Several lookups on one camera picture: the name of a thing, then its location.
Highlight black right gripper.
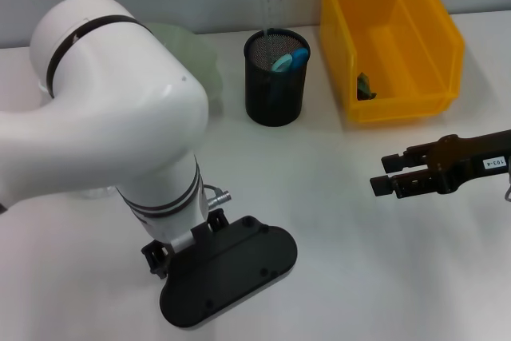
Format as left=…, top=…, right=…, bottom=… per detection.
left=370, top=129, right=511, bottom=199

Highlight green plastic wrapper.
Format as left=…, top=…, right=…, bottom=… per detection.
left=356, top=72, right=379, bottom=101

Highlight blue teal scissors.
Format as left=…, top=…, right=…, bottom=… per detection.
left=271, top=48, right=311, bottom=74

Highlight clear plastic ruler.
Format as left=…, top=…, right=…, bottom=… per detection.
left=261, top=0, right=285, bottom=34

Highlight black mesh pen holder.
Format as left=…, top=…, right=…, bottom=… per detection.
left=244, top=28, right=312, bottom=128

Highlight pale green wavy fruit bowl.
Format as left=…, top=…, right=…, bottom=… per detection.
left=145, top=22, right=223, bottom=102

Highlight left gripper silver connector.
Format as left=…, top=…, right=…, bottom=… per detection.
left=204, top=184, right=232, bottom=209

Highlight yellow plastic bin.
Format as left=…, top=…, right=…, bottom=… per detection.
left=318, top=0, right=466, bottom=123

